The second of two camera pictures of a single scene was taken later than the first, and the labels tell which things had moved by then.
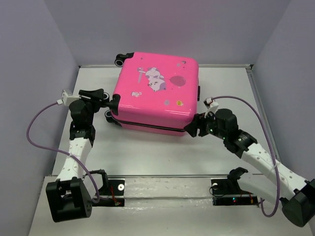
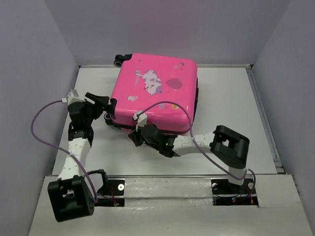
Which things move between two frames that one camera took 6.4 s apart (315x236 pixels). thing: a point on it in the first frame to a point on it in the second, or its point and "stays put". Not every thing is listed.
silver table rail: (155, 177) stays put
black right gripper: (198, 121) to (134, 136)
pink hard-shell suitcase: (159, 92) stays put
